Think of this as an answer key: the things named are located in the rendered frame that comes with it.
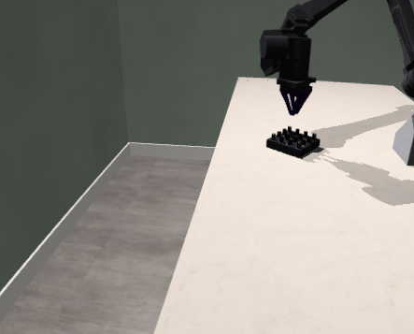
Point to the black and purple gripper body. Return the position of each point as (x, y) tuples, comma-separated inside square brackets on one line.
[(299, 77)]

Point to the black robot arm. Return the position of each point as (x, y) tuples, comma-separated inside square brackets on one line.
[(275, 45)]

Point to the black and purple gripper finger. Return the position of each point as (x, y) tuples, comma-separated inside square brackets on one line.
[(306, 95), (298, 100)]

